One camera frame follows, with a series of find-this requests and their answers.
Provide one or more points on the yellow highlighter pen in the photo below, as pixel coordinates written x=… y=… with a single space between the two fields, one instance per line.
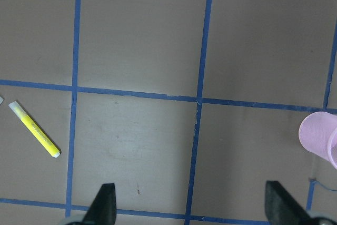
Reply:
x=35 y=130

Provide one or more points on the pink mesh cup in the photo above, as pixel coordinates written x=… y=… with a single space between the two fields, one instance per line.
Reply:
x=317 y=134

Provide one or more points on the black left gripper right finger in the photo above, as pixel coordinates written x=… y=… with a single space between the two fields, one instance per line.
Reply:
x=280 y=207

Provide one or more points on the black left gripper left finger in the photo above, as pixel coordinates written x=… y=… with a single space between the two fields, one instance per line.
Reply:
x=103 y=208

